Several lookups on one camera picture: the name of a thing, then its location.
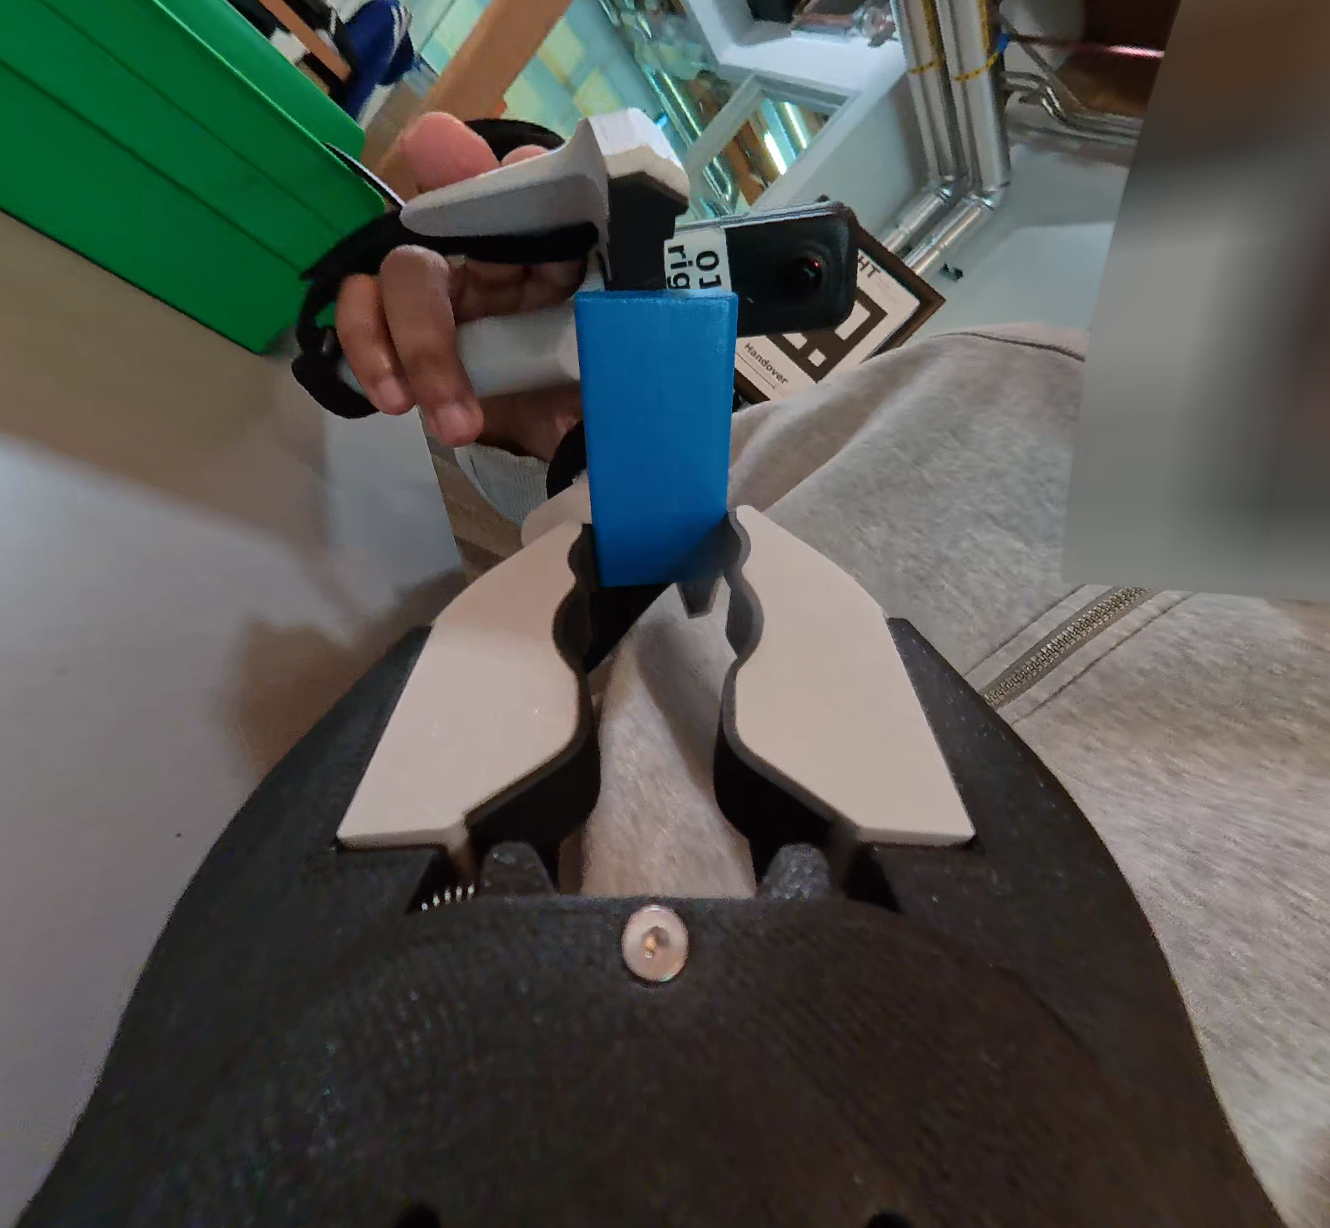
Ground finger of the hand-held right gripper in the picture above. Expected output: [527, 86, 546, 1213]
[582, 579, 729, 674]
[399, 111, 695, 299]

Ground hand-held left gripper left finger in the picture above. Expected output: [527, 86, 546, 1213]
[336, 518, 604, 889]

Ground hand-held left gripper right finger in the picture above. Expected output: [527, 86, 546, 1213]
[715, 505, 981, 876]

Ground blue wooden block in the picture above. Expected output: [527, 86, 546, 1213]
[573, 290, 742, 592]

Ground green plastic bin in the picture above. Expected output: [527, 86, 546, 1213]
[0, 0, 389, 355]

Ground person's right hand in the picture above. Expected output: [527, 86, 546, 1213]
[334, 111, 586, 466]

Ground framed marker sign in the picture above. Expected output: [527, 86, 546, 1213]
[730, 200, 950, 410]

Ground blue jacket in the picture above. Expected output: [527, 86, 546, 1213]
[341, 0, 418, 120]

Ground wooden post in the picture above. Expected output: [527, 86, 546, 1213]
[372, 0, 648, 183]

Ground silver duct pipes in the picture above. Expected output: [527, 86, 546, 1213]
[660, 0, 1018, 258]

